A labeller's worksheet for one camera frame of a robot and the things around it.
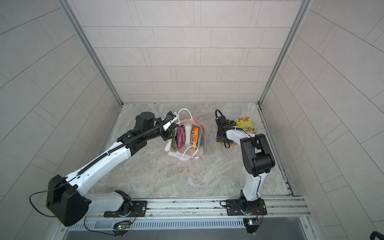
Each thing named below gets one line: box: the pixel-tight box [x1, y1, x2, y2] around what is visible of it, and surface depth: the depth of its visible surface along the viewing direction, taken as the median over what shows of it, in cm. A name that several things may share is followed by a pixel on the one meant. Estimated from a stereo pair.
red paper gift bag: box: [165, 108, 205, 161], surface depth 84 cm
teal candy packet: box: [197, 127, 204, 149], surface depth 84 cm
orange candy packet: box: [193, 127, 200, 151], surface depth 84 cm
